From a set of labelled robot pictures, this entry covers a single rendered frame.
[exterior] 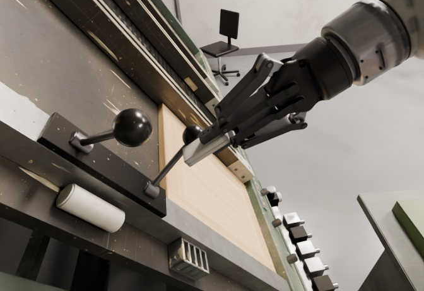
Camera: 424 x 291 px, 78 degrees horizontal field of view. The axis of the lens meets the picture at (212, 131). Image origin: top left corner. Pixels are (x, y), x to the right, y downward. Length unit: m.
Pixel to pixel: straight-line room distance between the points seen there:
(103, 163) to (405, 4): 0.38
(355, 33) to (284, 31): 4.24
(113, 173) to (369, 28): 0.34
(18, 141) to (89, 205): 0.10
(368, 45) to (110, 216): 0.35
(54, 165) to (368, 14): 0.38
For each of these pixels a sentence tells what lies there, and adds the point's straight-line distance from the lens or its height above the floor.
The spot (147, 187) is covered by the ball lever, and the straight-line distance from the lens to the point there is 0.39.
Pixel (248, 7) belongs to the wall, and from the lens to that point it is 4.36.
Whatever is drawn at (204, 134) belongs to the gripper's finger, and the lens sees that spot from 0.35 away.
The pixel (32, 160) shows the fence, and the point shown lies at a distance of 0.35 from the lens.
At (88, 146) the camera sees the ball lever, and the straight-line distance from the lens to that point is 0.35.
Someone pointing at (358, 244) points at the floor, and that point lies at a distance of 2.09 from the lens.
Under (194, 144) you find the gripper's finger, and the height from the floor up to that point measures 1.45.
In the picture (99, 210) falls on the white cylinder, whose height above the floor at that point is 1.44.
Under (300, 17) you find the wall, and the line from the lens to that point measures 4.59.
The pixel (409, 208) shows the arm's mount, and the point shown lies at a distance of 1.27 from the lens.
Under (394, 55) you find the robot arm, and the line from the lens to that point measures 0.36.
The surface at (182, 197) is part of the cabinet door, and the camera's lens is 0.55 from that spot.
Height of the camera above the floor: 1.69
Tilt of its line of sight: 38 degrees down
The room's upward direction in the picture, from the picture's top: 5 degrees counter-clockwise
